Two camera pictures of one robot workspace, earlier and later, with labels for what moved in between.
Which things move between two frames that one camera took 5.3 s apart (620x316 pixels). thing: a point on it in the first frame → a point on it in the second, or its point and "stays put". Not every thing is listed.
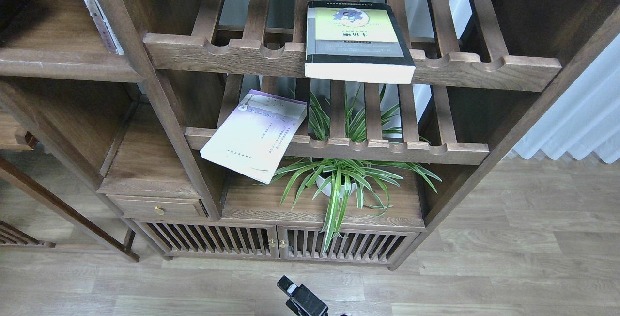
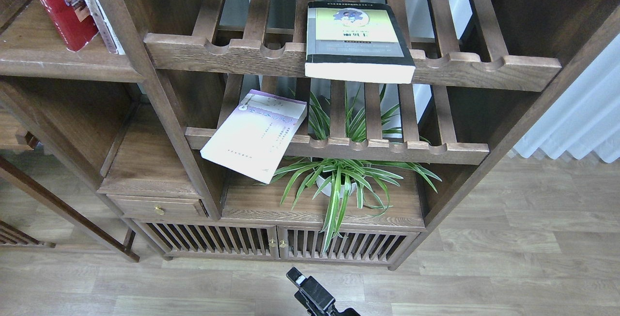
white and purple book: x=252 y=138 stays put
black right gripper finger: x=302 y=302 → x=311 y=295
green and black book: x=355 y=40 stays put
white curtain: x=585 y=120 stays put
